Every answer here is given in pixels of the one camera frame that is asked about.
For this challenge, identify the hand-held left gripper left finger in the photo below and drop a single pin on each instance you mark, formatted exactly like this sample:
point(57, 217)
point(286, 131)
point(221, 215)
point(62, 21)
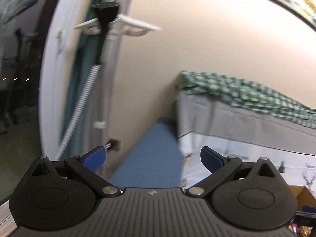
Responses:
point(95, 156)

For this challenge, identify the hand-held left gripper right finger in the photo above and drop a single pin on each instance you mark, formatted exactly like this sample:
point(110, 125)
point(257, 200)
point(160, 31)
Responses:
point(211, 158)

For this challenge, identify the brown cardboard box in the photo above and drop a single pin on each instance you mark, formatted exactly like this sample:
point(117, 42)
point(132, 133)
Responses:
point(301, 195)

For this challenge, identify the grey deer-print sofa cover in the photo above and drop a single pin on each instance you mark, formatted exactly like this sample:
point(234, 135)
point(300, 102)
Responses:
point(234, 126)

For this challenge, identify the green checked cloth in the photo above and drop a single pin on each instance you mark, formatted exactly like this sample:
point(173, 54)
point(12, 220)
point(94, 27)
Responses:
point(246, 91)

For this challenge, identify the teal curtain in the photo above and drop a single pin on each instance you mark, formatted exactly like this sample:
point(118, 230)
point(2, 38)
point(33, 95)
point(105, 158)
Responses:
point(74, 79)

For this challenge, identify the white-framed glass door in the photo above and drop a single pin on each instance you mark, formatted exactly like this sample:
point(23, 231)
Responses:
point(19, 103)

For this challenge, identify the purple snack packet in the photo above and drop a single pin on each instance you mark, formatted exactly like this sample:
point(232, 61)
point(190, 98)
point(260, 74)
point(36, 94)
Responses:
point(295, 228)

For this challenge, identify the clear bag of green peas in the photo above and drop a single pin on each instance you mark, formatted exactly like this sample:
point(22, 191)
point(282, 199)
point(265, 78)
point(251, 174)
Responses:
point(306, 232)

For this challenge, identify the white steamer pole with hanger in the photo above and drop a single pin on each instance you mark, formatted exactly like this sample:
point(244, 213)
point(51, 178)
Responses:
point(133, 23)

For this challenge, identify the wall socket with plug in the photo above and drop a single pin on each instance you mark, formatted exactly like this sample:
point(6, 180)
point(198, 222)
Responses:
point(115, 145)

